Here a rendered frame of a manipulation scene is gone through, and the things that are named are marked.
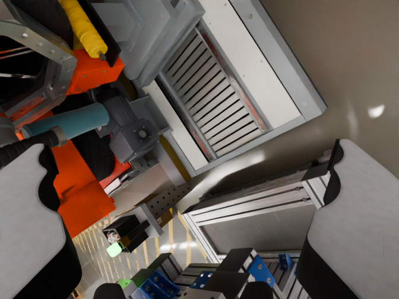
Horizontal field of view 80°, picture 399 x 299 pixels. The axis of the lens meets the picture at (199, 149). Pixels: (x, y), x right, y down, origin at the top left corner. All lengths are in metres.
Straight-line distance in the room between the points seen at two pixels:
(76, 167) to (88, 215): 0.22
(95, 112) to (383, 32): 0.94
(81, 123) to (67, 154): 0.35
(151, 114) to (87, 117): 0.56
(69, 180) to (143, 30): 0.70
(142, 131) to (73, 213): 0.45
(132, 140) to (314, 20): 0.82
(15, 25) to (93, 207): 0.78
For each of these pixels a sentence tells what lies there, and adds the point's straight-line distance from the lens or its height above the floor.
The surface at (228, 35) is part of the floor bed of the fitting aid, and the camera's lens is 1.00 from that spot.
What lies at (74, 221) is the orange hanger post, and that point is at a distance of 1.16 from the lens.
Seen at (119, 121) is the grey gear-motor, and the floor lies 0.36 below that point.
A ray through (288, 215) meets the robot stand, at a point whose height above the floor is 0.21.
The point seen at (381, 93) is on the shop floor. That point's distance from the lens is 0.96.
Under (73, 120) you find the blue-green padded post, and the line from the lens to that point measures 0.90.
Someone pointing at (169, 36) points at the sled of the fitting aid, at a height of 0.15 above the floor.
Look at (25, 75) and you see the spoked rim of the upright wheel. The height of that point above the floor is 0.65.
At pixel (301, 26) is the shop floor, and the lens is 0.98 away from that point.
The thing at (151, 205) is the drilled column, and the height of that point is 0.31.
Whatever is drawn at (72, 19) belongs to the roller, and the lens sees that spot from 0.86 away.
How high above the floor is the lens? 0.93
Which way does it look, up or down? 43 degrees down
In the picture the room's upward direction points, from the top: 124 degrees counter-clockwise
